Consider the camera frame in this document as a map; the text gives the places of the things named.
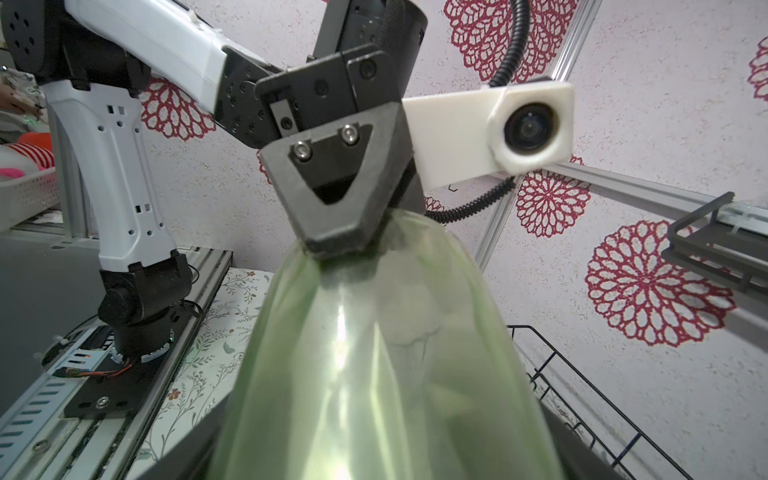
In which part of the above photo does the black wire dish rack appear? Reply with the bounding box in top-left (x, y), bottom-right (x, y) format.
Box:
top-left (507, 324), bottom-right (692, 479)

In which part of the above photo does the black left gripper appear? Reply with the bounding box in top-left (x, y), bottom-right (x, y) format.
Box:
top-left (254, 1), bottom-right (428, 258)

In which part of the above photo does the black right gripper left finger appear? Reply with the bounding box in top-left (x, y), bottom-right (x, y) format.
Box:
top-left (139, 398), bottom-right (229, 480)

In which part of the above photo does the short green glass cup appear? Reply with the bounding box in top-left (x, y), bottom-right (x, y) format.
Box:
top-left (208, 210), bottom-right (564, 479)

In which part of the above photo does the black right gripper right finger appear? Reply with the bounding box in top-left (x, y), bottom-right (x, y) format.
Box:
top-left (541, 406), bottom-right (622, 480)

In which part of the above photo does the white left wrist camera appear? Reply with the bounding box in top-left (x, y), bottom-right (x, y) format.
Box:
top-left (403, 80), bottom-right (575, 191)

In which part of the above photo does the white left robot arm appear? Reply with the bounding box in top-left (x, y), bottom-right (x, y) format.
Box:
top-left (1, 1), bottom-right (427, 363)

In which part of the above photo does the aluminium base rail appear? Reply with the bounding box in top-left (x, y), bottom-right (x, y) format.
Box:
top-left (1, 247), bottom-right (233, 479)

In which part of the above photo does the grey wall shelf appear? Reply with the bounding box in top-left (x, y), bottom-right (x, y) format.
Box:
top-left (662, 192), bottom-right (767, 304)

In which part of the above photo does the white plastic basket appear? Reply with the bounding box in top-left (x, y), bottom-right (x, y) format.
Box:
top-left (0, 168), bottom-right (59, 232)

